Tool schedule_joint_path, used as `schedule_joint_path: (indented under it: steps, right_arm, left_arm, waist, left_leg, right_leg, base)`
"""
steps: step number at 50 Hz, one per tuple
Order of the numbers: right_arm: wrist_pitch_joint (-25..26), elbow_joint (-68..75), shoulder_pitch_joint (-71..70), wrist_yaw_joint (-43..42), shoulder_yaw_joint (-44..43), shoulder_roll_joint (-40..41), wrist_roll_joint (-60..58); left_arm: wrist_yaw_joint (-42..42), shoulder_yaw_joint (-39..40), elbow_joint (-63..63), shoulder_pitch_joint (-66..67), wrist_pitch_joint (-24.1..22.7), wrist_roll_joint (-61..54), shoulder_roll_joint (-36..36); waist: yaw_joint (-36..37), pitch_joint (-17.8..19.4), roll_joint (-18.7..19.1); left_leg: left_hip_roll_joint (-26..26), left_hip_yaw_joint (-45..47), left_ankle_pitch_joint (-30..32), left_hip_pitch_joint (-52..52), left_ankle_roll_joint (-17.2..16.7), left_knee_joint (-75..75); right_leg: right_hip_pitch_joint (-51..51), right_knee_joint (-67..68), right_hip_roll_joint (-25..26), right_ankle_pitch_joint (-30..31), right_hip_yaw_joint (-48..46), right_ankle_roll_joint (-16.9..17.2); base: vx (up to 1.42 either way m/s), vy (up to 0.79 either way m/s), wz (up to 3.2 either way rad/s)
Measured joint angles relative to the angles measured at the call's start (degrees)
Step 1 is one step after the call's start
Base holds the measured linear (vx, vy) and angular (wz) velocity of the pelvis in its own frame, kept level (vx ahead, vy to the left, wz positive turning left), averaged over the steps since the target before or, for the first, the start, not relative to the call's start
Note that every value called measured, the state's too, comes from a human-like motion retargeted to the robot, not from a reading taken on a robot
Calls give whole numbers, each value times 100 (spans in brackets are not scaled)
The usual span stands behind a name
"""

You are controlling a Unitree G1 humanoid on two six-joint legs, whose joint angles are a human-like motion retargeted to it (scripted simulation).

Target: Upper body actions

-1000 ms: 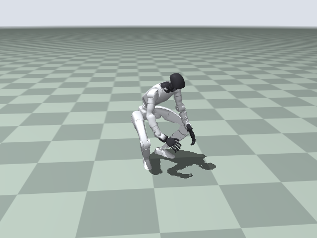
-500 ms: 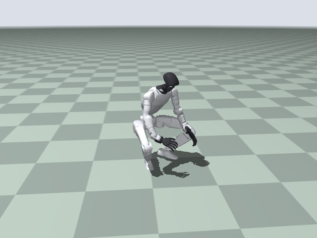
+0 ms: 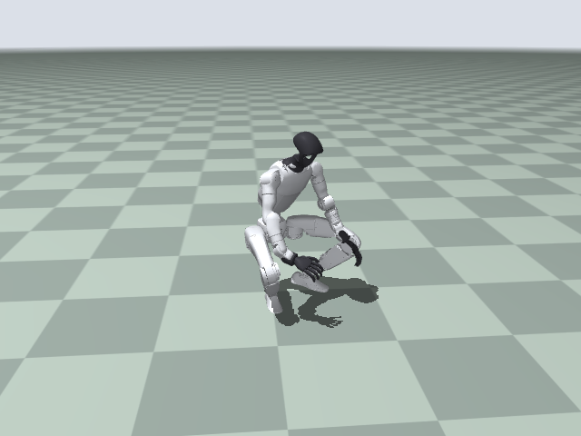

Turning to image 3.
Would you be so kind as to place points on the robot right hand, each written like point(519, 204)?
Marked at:
point(305, 263)

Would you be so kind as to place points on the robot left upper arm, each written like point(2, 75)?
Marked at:
point(319, 185)

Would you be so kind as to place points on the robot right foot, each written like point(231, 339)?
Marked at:
point(273, 304)

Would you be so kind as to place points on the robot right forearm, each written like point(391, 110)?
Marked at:
point(274, 232)

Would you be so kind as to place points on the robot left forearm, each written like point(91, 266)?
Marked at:
point(335, 221)

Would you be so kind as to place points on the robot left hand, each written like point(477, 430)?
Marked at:
point(354, 248)

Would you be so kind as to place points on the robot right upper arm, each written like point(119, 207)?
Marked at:
point(269, 182)

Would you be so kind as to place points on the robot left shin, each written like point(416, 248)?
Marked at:
point(331, 258)

